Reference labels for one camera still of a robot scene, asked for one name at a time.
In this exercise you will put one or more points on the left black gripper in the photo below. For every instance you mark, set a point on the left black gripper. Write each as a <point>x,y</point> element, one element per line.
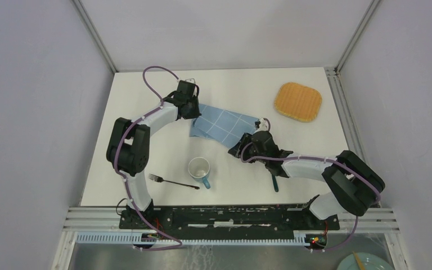
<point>196,113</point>

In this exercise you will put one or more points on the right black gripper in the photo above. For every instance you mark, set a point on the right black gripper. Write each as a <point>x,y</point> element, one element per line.
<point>234,150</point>

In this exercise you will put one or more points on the woven bamboo placemat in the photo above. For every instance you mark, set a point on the woven bamboo placemat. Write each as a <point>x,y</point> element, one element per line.
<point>298,102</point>

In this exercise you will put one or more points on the gold spoon teal handle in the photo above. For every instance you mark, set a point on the gold spoon teal handle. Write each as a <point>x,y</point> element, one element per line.
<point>275,184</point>

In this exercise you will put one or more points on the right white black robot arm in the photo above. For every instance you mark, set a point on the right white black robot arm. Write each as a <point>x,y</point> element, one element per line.
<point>354,186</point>

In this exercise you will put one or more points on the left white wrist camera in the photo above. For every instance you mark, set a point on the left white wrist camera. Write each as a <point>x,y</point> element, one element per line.
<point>191,80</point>

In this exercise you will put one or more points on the black metal fork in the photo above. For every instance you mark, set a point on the black metal fork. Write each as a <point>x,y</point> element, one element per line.
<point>159,179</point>

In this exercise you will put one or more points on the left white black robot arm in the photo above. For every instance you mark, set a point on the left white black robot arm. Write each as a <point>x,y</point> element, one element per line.
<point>129,149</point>

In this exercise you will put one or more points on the white blue mug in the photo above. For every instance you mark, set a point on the white blue mug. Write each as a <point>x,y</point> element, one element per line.
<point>199,170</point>

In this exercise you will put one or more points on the blue checked cloth napkin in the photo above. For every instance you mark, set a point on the blue checked cloth napkin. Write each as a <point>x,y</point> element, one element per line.
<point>223,126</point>

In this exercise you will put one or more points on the wooden chopstick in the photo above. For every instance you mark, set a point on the wooden chopstick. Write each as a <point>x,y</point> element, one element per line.
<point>358,261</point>

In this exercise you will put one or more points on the light blue cable duct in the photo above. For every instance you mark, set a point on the light blue cable duct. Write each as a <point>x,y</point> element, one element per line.
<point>134,238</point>

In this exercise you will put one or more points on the green plate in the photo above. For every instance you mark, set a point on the green plate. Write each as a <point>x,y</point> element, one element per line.
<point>369,261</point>

